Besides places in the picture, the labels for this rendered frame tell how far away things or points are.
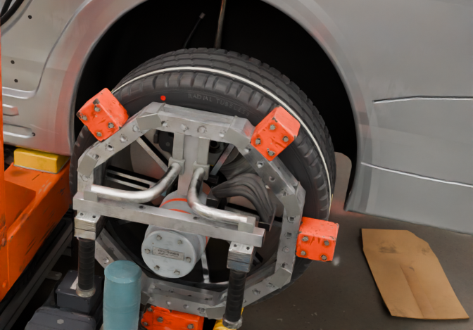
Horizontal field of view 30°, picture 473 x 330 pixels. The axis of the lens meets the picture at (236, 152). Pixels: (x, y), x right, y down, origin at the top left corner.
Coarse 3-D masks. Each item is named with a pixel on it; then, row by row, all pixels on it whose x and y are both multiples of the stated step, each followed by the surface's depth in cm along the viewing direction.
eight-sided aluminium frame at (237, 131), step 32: (128, 128) 202; (160, 128) 200; (192, 128) 199; (224, 128) 197; (96, 160) 207; (256, 160) 199; (288, 192) 201; (288, 224) 205; (96, 256) 221; (128, 256) 226; (288, 256) 209; (160, 288) 226; (192, 288) 225; (256, 288) 215
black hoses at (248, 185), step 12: (204, 180) 207; (216, 180) 206; (228, 180) 194; (240, 180) 192; (252, 180) 192; (216, 192) 196; (228, 192) 190; (240, 192) 189; (252, 192) 190; (264, 192) 194; (216, 204) 196; (264, 204) 192; (276, 204) 197; (264, 216) 189; (264, 228) 190
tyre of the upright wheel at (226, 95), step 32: (160, 64) 217; (192, 64) 212; (224, 64) 213; (256, 64) 218; (128, 96) 208; (160, 96) 206; (192, 96) 204; (224, 96) 203; (256, 96) 203; (288, 96) 214; (320, 128) 220; (288, 160) 207; (320, 160) 211; (320, 192) 209; (224, 288) 228
